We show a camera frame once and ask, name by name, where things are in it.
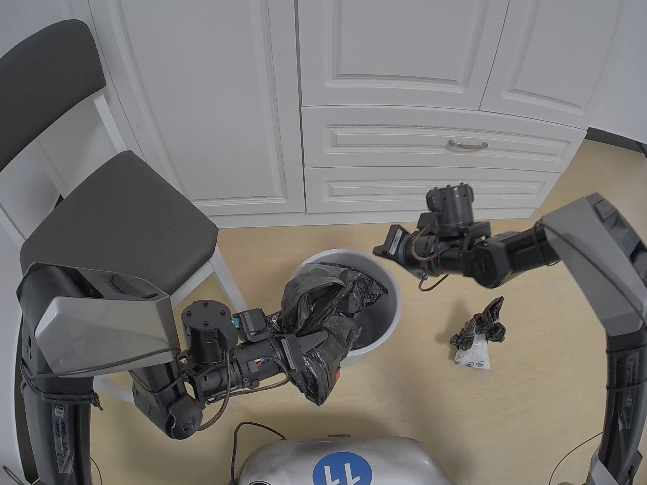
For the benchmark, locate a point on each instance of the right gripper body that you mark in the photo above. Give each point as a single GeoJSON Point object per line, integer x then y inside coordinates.
{"type": "Point", "coordinates": [414, 253]}

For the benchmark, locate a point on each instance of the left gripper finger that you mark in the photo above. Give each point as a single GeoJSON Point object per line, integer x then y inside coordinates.
{"type": "Point", "coordinates": [309, 342]}

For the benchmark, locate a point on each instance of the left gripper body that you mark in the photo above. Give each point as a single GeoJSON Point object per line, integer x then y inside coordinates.
{"type": "Point", "coordinates": [263, 359]}

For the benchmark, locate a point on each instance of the black plastic bag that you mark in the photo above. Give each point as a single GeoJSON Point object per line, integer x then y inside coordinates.
{"type": "Point", "coordinates": [313, 301]}

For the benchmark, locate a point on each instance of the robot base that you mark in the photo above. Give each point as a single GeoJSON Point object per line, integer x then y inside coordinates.
{"type": "Point", "coordinates": [303, 463]}

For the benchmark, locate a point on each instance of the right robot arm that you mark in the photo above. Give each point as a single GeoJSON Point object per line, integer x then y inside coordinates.
{"type": "Point", "coordinates": [596, 250]}

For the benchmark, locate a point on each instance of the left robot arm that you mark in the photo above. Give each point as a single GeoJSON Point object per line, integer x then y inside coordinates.
{"type": "Point", "coordinates": [101, 321]}

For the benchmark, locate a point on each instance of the pale grey trash bin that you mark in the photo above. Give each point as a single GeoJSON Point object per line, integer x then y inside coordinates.
{"type": "Point", "coordinates": [374, 346]}

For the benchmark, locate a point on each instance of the crumpled black plastic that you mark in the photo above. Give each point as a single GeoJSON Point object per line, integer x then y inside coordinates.
{"type": "Point", "coordinates": [480, 321]}

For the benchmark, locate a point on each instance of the white printed wrapper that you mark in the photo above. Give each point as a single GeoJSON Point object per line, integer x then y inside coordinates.
{"type": "Point", "coordinates": [472, 356]}

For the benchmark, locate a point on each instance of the white chair dark grey seat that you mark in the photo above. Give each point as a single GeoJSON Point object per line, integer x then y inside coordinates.
{"type": "Point", "coordinates": [126, 220]}

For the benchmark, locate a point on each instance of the white wardrobe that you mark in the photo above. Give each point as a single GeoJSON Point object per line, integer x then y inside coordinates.
{"type": "Point", "coordinates": [404, 28]}

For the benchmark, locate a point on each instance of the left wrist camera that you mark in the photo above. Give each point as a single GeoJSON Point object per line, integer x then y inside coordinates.
{"type": "Point", "coordinates": [251, 324]}

